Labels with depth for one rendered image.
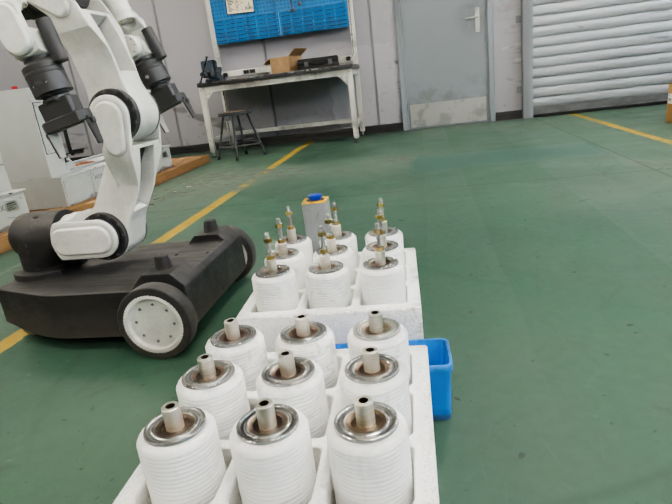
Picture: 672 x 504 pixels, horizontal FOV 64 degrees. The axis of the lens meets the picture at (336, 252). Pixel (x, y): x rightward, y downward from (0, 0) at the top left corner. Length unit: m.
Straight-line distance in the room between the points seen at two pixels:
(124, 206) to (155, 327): 0.38
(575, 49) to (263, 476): 5.94
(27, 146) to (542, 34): 4.83
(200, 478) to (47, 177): 3.17
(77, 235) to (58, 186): 2.04
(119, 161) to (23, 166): 2.28
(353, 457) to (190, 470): 0.20
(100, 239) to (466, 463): 1.15
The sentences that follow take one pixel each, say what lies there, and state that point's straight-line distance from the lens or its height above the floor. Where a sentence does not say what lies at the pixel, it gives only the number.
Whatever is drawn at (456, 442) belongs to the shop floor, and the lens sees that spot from 1.02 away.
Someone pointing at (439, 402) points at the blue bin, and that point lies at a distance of 1.05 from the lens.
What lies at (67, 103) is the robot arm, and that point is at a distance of 1.42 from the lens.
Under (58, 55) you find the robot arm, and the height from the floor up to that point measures 0.76.
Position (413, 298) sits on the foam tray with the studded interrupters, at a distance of 1.13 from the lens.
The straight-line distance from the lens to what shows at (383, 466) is 0.63.
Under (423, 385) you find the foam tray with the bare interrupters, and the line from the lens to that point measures 0.84.
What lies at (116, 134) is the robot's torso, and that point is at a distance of 1.55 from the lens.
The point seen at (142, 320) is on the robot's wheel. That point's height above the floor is 0.11.
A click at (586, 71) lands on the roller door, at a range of 6.38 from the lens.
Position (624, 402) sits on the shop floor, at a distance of 1.16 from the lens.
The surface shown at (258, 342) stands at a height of 0.24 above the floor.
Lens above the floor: 0.63
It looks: 18 degrees down
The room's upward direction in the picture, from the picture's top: 7 degrees counter-clockwise
